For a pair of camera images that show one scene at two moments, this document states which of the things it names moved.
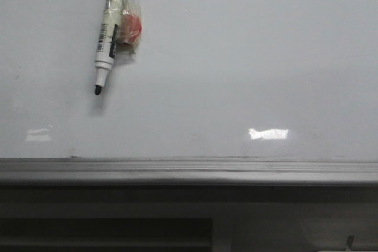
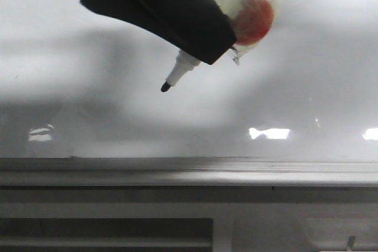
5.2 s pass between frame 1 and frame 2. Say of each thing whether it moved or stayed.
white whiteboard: stayed
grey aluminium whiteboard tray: stayed
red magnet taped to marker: moved
